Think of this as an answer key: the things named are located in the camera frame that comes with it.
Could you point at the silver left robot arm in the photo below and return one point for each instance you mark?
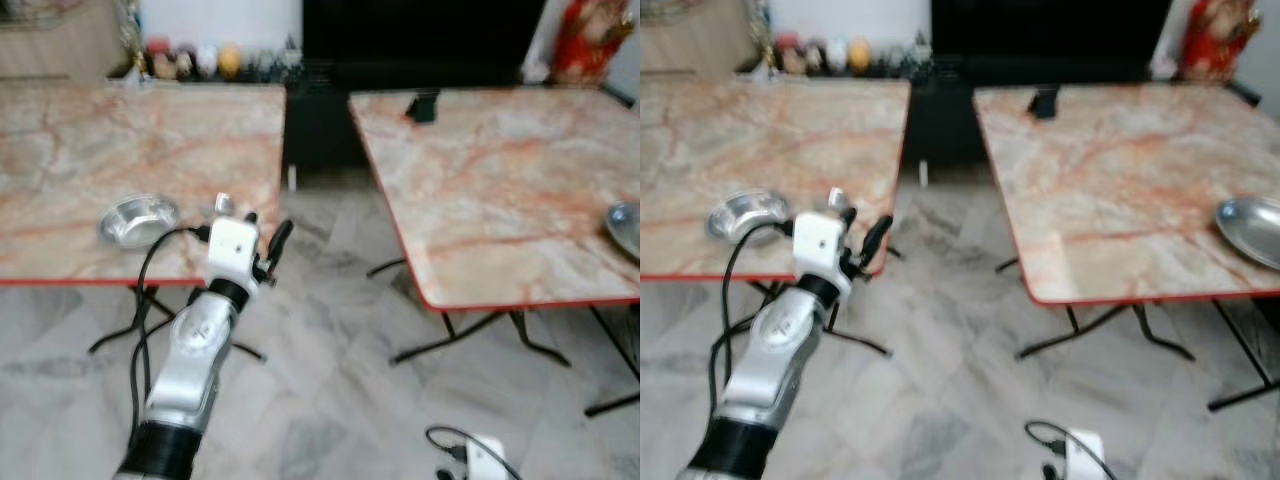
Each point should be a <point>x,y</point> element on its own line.
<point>770,365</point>
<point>190,370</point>

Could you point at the red-lidded glass jar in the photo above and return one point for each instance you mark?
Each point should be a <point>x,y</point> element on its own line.
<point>161,62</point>
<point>790,57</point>

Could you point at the small black object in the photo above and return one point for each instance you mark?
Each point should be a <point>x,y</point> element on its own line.
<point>423,107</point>
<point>1045,103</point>

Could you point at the yellow egg-shaped figurine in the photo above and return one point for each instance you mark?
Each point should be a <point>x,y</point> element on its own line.
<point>860,56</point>
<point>230,62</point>

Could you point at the red and gold statue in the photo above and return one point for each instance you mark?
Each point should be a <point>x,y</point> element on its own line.
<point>590,40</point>
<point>1218,38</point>

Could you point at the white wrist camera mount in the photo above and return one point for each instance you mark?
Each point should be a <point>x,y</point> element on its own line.
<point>232,250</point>
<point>485,460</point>
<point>820,245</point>
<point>1083,456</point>

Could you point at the light wooden cabinet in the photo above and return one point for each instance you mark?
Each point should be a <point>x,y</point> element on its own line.
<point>60,45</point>
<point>695,40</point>

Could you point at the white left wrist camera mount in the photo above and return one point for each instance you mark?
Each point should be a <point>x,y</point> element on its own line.
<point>232,250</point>
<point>820,245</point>

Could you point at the deep stainless steel bowl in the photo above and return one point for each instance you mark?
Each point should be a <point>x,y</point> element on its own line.
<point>138,222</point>
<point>747,217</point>

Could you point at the stainless steel spoon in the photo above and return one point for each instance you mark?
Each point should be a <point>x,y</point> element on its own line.
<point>224,204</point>
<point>838,198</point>

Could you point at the white egg-shaped figurine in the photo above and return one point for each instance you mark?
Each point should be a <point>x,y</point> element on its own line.
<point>207,62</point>
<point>837,57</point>

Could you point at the gold trophy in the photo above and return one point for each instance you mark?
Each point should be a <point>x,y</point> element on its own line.
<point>762,35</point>
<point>131,40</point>

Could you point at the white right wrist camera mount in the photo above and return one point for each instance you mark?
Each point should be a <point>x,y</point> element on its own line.
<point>1083,456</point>
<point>485,460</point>

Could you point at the shallow stainless steel plate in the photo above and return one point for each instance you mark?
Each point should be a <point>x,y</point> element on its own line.
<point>625,232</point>
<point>1250,233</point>

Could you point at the black television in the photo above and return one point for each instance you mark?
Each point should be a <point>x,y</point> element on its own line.
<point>1050,35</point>
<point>420,40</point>

